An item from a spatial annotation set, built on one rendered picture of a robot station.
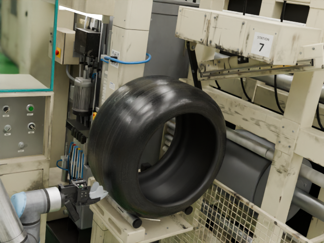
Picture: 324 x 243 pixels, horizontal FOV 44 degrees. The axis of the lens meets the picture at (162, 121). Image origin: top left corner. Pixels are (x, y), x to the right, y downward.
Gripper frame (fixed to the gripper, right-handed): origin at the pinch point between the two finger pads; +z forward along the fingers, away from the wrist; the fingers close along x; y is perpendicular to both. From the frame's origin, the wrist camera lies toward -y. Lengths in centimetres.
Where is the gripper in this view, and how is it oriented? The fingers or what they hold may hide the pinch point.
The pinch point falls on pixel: (104, 194)
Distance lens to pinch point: 167.6
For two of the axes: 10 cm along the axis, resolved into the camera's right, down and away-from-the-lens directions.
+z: 8.1, -0.6, 5.8
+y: 1.4, -9.4, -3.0
